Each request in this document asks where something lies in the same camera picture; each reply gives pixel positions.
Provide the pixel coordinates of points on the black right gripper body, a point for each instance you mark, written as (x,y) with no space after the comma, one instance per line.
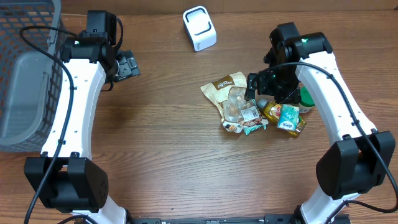
(283,84)

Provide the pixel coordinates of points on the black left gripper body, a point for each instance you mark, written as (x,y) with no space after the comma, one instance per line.
(127,67)

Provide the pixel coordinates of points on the yellow drink bottle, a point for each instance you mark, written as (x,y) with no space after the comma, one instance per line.
(271,110)

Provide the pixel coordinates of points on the green lidded cup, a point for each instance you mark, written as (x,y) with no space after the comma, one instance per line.
(306,103)

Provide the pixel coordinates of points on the teal tissue pack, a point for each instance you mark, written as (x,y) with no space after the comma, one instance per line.
(289,117)

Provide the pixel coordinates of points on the beige brown snack bag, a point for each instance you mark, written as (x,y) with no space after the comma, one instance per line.
(227,94)

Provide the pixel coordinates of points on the teal wet wipes pack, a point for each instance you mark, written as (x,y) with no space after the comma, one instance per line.
(248,129)

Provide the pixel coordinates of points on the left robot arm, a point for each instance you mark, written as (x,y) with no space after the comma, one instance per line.
(64,176)

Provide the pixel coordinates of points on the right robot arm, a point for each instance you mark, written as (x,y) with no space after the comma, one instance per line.
(359,154)

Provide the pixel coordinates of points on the white barcode scanner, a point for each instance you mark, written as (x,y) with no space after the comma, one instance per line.
(199,28)

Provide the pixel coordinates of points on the dark grey plastic basket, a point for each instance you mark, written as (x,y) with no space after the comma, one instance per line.
(30,81)

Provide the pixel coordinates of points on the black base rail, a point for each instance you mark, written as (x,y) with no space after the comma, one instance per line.
(211,221)

